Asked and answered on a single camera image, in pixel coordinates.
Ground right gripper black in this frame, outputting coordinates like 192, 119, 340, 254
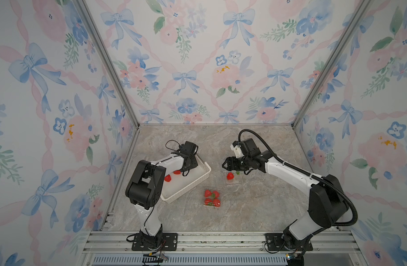
221, 155, 251, 170

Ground strawberry lone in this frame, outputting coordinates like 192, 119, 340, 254
226, 172, 235, 181

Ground white perforated plastic basket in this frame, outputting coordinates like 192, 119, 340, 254
160, 154, 211, 203

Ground clear plastic clamshell container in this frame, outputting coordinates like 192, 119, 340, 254
203, 188, 221, 208

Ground strawberry front with stem down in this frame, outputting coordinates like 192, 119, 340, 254
204, 198, 213, 206

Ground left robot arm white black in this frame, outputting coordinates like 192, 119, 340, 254
125, 153, 198, 243

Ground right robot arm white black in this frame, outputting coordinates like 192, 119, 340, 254
222, 151, 358, 250

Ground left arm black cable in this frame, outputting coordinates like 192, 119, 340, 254
165, 139, 191, 177

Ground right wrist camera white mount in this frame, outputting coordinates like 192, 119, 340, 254
230, 138, 261, 158

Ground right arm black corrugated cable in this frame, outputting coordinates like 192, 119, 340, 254
238, 129, 359, 227

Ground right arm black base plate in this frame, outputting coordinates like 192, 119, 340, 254
264, 233, 313, 252

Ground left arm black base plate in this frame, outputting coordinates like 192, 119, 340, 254
126, 232, 178, 252

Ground aluminium mounting rail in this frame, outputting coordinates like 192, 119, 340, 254
78, 231, 368, 266

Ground left aluminium corner post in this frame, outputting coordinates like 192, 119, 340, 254
73, 0, 140, 130

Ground aluminium corner post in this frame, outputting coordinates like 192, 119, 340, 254
73, 0, 140, 130
291, 0, 373, 130

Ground right aluminium corner post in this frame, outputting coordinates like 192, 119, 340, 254
291, 0, 373, 130

